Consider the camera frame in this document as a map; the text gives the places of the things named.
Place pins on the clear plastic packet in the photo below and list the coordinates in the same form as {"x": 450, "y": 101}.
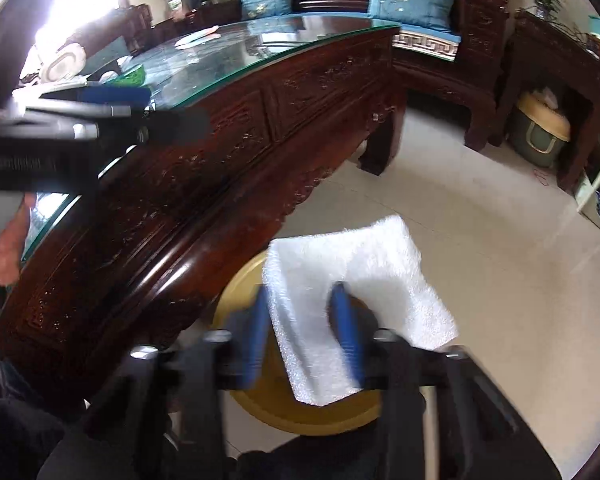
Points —
{"x": 195, "y": 37}

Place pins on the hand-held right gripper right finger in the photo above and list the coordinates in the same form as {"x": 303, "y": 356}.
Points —
{"x": 347, "y": 340}

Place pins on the blue embroidered cushion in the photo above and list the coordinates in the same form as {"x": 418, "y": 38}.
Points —
{"x": 410, "y": 2}
{"x": 265, "y": 0}

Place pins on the yellow round plastic bin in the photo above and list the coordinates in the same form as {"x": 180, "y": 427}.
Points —
{"x": 280, "y": 412}

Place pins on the green plastic bag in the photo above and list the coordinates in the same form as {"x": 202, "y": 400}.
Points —
{"x": 130, "y": 77}

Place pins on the person's left hand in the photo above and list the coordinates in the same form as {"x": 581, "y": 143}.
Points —
{"x": 10, "y": 250}

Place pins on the white shelf unit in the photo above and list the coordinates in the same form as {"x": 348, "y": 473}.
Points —
{"x": 597, "y": 180}

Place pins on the yellow green plastic basket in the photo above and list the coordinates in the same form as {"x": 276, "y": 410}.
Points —
{"x": 535, "y": 130}

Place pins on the carved wooden armchair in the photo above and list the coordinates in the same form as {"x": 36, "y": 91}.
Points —
{"x": 130, "y": 22}

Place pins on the white foam sheet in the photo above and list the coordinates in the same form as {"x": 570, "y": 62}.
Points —
{"x": 365, "y": 260}

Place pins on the blue sofa seat cushion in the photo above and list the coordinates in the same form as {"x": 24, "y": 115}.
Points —
{"x": 430, "y": 36}

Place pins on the carved dark wooden sofa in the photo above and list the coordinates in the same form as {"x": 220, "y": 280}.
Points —
{"x": 480, "y": 35}

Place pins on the carved wooden side table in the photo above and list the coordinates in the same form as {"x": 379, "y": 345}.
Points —
{"x": 545, "y": 50}

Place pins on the white robot toy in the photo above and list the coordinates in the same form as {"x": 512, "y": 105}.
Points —
{"x": 65, "y": 62}

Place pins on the carved wooden glass-top coffee table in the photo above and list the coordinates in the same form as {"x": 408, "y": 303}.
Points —
{"x": 205, "y": 185}

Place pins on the small dark wooden table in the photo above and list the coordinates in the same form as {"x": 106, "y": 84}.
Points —
{"x": 215, "y": 12}

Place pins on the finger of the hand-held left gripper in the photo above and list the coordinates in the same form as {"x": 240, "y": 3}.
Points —
{"x": 115, "y": 96}
{"x": 180, "y": 125}

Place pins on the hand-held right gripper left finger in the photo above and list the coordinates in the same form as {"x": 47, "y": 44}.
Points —
{"x": 252, "y": 345}

